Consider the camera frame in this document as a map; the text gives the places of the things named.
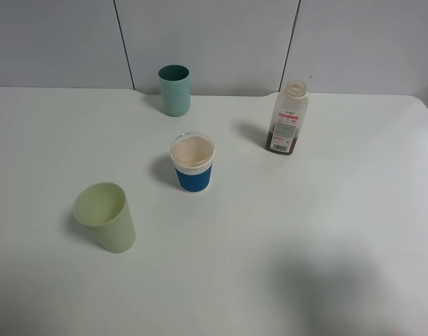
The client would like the glass cup blue sleeve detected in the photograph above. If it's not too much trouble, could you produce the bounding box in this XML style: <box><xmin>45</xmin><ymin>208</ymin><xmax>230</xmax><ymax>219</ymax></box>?
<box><xmin>170</xmin><ymin>132</ymin><xmax>215</xmax><ymax>193</ymax></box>

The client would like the teal plastic cup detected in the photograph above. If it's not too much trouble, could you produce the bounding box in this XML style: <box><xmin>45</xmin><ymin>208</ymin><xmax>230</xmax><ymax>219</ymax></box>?
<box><xmin>158</xmin><ymin>64</ymin><xmax>191</xmax><ymax>117</ymax></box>

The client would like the light green plastic cup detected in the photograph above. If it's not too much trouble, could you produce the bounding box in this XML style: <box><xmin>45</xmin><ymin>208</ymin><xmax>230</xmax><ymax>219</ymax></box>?
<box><xmin>73</xmin><ymin>182</ymin><xmax>136</xmax><ymax>253</ymax></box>

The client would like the clear plastic drink bottle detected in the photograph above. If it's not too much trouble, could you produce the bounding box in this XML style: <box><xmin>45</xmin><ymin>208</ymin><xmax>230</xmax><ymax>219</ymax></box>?
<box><xmin>266</xmin><ymin>80</ymin><xmax>308</xmax><ymax>155</ymax></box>

